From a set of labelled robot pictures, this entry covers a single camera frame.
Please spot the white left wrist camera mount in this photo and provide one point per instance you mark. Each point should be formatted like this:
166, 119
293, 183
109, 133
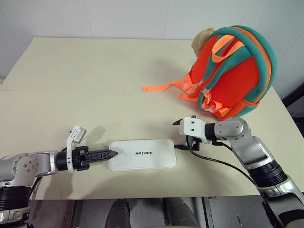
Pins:
77, 135

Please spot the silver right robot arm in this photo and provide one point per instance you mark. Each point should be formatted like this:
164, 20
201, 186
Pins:
237, 129

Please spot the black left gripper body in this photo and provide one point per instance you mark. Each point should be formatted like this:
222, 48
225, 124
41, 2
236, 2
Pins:
82, 158

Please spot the grey box under table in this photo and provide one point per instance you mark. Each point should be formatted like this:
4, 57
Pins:
232, 213

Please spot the white flat box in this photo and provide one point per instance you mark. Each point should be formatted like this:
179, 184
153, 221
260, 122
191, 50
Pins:
142, 154

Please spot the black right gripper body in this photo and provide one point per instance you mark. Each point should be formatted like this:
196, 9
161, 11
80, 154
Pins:
193, 143

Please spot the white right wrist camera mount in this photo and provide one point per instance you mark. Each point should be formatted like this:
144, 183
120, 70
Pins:
193, 126

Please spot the dark furniture piece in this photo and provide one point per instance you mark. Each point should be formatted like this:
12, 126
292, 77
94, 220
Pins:
297, 95

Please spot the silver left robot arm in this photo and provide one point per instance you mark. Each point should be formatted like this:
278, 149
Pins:
23, 164

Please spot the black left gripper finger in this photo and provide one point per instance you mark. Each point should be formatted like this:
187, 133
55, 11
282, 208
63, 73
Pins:
102, 153
95, 160

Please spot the dark rounded shape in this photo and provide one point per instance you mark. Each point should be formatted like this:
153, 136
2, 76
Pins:
183, 211
121, 213

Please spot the orange and teal backpack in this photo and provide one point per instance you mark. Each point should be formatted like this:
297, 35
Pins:
237, 76

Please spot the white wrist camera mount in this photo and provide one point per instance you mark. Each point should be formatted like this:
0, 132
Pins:
77, 135
193, 126

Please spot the beige plush toy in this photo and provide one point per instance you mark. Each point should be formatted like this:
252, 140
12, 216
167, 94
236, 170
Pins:
200, 40

